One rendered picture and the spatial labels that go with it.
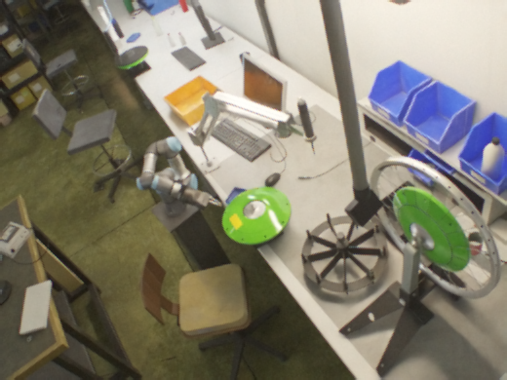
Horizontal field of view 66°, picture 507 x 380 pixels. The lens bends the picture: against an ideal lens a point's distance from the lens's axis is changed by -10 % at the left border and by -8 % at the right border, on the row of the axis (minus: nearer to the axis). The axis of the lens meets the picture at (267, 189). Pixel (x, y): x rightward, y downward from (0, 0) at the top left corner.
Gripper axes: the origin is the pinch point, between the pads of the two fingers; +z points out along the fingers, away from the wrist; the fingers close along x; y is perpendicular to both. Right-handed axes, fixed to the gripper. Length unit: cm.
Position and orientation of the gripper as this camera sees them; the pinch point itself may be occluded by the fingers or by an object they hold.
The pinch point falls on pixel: (222, 205)
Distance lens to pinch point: 190.8
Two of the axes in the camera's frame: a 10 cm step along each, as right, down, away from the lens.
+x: -2.1, 7.6, -6.2
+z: 9.2, 3.7, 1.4
